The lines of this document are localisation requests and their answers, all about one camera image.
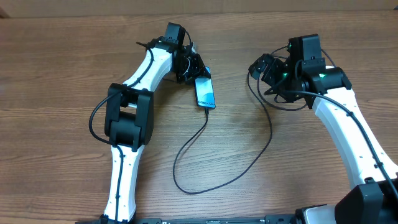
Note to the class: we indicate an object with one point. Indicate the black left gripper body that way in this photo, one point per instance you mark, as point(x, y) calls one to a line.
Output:
point(188, 69)

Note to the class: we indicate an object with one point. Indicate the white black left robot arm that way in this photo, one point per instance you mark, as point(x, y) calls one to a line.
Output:
point(129, 119)

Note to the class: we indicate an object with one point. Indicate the blue Galaxy smartphone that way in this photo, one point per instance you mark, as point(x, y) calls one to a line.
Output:
point(204, 92)

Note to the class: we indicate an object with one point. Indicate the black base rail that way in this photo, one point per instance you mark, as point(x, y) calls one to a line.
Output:
point(214, 221)

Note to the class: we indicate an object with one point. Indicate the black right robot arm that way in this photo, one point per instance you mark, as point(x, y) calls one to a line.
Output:
point(329, 93)

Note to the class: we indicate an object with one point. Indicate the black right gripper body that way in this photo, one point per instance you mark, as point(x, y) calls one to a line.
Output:
point(278, 79)

